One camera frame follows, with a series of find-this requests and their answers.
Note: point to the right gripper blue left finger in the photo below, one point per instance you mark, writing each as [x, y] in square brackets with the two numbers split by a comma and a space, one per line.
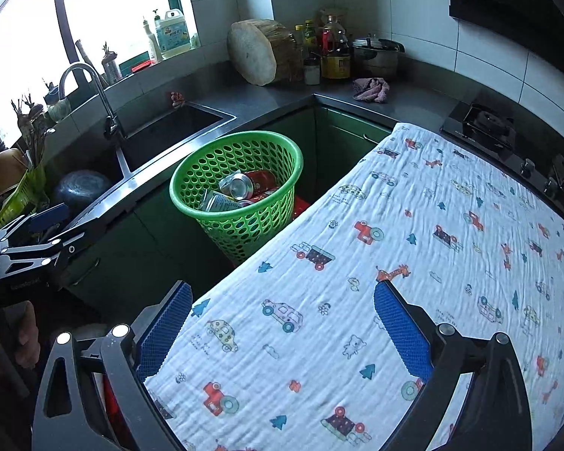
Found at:
[156, 328]

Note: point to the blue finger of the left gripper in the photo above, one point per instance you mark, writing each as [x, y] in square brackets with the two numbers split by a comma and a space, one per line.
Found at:
[56, 253]
[35, 228]

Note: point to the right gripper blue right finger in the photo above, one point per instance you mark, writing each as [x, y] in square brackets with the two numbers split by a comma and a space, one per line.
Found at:
[409, 341]

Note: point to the red soda can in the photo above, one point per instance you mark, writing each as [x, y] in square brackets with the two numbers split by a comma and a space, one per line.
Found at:
[240, 185]

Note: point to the red snack wrapper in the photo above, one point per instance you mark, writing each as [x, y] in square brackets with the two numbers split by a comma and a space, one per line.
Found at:
[256, 198]

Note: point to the person's left hand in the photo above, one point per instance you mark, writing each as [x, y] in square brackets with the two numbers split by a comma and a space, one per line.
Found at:
[28, 351]

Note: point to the dark steel bowl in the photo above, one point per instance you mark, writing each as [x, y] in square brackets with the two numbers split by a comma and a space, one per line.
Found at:
[79, 189]

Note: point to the green cabinet doors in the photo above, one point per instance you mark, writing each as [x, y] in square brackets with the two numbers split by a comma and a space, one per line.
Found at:
[149, 244]

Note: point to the steel sink basin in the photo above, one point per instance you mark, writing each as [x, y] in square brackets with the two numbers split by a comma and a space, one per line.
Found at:
[168, 131]

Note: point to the white cartoon print cloth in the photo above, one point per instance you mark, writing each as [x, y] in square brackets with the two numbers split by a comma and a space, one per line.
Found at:
[308, 345]

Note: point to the red sink scrubber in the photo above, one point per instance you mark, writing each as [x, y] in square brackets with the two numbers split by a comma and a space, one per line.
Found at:
[177, 100]

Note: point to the green plastic waste basket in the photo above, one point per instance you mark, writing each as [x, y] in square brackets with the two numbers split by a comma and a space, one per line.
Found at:
[238, 231]

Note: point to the red plastic stool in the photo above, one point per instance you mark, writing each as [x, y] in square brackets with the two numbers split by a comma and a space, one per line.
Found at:
[299, 206]

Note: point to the white spray bottle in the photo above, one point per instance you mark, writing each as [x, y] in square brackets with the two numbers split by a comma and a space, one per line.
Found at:
[155, 54]

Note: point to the white detergent jug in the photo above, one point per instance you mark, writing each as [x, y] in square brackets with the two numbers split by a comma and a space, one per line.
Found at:
[172, 33]

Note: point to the black gas stove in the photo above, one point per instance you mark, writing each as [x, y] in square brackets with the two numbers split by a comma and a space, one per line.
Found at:
[539, 165]

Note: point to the pink rag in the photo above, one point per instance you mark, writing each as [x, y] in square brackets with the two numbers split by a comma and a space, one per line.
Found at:
[371, 90]

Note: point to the round wooden chopping block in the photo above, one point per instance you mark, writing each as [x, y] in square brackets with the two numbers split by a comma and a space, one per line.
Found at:
[264, 52]

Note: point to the steel pot with lid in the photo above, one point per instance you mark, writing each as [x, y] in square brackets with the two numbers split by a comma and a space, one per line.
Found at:
[378, 56]

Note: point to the small white jar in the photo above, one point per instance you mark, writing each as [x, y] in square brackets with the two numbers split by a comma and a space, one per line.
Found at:
[312, 71]

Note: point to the large dark oil bottle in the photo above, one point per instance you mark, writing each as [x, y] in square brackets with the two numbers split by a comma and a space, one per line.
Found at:
[335, 50]

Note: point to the green capped yellow bottle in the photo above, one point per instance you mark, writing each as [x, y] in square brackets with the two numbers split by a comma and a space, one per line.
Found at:
[310, 37]

